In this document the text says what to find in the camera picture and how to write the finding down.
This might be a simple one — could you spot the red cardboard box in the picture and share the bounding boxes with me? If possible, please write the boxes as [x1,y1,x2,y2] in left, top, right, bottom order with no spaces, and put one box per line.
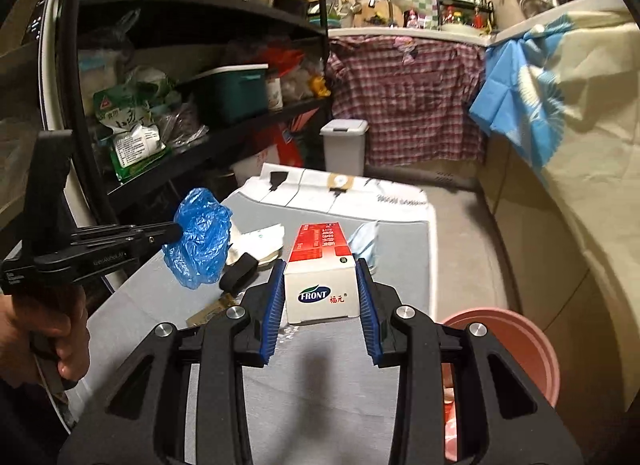
[272,115,321,168]

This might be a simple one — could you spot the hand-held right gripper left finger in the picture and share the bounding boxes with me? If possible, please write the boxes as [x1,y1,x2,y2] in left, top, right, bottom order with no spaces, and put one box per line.
[59,259,288,465]

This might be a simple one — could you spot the crumpled white paper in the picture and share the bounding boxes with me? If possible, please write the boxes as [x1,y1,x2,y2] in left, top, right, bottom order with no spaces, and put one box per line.
[225,224,286,266]

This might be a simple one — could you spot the clear plastic bag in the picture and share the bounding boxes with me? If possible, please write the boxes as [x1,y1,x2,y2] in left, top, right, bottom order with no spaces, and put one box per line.
[160,105,208,146]

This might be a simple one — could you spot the red plaid shirt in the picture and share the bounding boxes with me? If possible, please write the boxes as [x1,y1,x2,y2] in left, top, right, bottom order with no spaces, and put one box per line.
[327,36,488,166]

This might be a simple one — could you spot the brown cardboard scrap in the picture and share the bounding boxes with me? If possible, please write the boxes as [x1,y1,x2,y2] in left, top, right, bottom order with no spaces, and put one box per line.
[186,295,241,328]

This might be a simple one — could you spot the black rubber strap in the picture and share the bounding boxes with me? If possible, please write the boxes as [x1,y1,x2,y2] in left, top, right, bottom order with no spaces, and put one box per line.
[219,252,258,294]

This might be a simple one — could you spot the green and white food bag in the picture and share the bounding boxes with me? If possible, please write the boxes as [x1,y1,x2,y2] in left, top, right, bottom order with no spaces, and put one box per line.
[94,90,168,183]

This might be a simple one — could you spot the blue plastic bag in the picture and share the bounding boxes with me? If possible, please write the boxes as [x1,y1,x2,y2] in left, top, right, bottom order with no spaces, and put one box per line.
[161,188,233,290]

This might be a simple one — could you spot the small white lidded bin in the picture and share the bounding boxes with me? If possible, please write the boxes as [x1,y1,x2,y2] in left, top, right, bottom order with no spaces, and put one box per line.
[320,119,370,177]

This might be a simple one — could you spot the red and white carton box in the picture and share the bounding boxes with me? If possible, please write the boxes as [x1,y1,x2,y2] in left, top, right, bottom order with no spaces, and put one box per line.
[283,222,362,326]

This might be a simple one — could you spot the pink plastic basin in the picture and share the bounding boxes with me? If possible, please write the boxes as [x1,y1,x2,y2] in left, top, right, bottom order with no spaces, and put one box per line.
[440,308,561,463]

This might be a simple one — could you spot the small black spice rack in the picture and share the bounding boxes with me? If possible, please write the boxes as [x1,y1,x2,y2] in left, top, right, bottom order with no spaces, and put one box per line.
[436,0,496,31]

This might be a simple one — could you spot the black metal shelf rack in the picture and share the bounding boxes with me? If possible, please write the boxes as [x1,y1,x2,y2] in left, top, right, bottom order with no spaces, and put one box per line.
[70,0,333,216]

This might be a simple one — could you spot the black curved pipe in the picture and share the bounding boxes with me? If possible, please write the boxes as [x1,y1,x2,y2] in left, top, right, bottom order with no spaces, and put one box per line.
[62,0,118,228]

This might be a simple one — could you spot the green storage box white lid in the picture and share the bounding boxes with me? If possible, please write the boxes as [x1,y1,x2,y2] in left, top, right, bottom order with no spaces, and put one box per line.
[192,64,271,126]

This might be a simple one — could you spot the grey table cover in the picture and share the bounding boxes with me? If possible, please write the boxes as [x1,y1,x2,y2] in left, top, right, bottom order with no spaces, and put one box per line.
[80,190,441,465]

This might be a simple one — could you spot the white printed cup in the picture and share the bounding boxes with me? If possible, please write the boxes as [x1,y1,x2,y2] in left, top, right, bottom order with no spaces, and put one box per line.
[266,76,285,111]

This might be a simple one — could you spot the person's left hand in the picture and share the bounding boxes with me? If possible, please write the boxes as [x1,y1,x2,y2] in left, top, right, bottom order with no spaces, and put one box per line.
[0,290,91,388]

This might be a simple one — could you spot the white cardboard sheet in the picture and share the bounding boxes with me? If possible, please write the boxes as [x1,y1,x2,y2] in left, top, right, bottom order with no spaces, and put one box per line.
[240,162,431,226]

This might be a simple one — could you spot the blue and cream printed cloth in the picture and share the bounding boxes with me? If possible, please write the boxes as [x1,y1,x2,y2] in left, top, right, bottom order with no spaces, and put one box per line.
[467,0,640,381]

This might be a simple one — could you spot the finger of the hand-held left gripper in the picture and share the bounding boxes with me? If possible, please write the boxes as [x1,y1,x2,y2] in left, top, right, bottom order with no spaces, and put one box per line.
[126,240,173,260]
[70,222,184,245]

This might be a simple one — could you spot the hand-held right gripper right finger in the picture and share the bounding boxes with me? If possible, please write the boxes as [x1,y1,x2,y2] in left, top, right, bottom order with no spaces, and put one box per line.
[354,257,583,465]

